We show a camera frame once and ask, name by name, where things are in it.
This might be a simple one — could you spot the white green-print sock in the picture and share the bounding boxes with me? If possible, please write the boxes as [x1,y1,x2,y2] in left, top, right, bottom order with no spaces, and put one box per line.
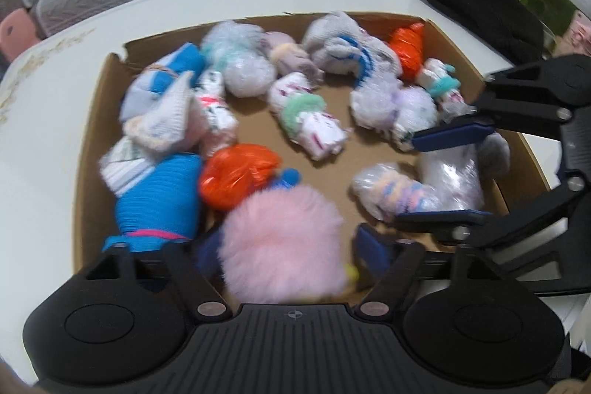
[98,138,154,192]

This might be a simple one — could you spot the black knit cloth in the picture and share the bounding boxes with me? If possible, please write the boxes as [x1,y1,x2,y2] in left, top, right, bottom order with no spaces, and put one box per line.
[418,0,546,65]

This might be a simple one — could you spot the orange sock bundle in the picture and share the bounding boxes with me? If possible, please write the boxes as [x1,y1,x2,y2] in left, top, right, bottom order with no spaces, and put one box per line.
[387,22,426,82]
[198,144,283,211]

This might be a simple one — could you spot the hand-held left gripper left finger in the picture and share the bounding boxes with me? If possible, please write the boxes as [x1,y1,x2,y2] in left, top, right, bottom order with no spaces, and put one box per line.
[81,232,232,323]

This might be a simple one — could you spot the white printed sock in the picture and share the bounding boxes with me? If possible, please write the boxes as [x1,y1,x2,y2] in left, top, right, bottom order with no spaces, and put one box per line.
[193,70,239,155]

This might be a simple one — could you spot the pink packet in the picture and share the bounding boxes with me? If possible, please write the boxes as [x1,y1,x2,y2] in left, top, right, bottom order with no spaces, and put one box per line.
[570,10,591,51]

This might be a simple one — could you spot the shallow brown cardboard box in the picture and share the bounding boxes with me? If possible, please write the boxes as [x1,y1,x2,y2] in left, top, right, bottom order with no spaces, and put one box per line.
[73,10,555,298]

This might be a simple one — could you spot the blue white sock bundle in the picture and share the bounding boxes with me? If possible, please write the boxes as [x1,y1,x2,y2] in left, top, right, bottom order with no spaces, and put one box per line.
[102,154,205,253]

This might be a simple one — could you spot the small blue white sock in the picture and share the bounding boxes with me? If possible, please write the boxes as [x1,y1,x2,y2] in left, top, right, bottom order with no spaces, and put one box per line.
[121,43,207,122]

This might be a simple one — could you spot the pale purple yellow sock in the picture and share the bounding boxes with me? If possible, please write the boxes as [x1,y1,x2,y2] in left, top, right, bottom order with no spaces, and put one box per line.
[262,31,325,86]

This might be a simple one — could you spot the grey blue-striped sock bundle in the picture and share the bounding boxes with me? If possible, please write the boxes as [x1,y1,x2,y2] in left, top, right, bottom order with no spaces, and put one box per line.
[301,11,403,89]

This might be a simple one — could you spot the white knit sock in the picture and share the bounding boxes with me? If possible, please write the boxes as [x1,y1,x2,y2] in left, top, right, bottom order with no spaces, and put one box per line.
[124,71,195,151]

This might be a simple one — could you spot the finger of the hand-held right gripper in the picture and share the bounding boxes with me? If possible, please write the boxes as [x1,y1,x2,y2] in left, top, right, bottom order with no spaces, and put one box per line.
[411,55,591,152]
[394,177,580,249]

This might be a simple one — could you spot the white sock with green band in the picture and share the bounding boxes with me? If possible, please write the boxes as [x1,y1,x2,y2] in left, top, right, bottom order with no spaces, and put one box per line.
[267,72,350,160]

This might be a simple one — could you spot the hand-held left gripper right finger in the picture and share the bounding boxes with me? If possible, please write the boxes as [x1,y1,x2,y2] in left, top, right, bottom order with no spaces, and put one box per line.
[353,222,513,323]

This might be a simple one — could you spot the clear teal sock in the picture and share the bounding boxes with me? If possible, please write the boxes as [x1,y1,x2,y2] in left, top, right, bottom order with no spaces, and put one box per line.
[200,20,279,98]

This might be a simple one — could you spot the pastel striped sock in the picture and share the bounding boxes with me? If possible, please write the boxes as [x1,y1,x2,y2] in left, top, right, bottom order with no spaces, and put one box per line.
[350,162,445,222]

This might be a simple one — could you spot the clear white sock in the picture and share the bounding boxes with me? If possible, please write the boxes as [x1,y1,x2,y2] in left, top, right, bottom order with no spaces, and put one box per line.
[417,140,485,211]

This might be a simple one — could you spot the white purple sock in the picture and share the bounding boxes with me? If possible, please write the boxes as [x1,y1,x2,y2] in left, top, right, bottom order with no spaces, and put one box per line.
[349,79,438,151]

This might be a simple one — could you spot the white teal sock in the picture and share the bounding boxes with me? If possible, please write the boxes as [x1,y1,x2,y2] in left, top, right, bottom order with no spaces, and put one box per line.
[414,57,465,119]

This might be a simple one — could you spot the pink plastic stool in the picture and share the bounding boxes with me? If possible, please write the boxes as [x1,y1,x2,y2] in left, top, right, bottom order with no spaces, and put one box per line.
[0,7,41,63]

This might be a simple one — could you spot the pink fluffy sock bundle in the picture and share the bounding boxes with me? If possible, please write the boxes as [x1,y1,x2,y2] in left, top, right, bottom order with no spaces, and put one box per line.
[216,169,350,305]

